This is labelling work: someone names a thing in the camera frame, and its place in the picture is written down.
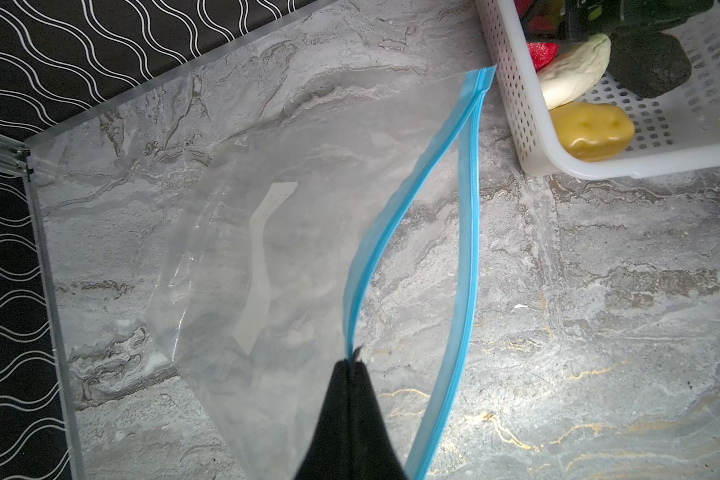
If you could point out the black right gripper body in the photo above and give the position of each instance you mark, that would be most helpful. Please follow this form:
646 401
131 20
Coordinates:
576 21

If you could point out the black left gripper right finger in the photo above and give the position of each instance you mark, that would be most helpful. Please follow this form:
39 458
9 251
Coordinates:
371 451

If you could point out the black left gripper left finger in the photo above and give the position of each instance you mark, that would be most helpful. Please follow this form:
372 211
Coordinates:
329 455

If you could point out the clear zip bag blue zipper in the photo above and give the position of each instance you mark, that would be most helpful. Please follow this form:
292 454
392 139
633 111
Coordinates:
207 290

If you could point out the red toy pomegranate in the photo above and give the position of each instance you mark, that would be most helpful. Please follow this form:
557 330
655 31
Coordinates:
542 54

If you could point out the pale green toy cucumber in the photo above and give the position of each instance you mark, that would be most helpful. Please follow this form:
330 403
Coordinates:
575 72

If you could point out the dark green toy avocado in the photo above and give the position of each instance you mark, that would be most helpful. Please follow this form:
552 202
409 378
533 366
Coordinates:
648 63

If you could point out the yellow toy potato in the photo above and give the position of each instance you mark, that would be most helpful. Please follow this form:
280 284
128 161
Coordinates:
592 132

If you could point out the white plastic perforated basket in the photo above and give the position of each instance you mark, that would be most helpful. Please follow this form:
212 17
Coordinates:
676 132

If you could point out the aluminium frame corner post left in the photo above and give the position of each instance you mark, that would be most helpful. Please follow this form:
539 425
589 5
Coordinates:
14 157

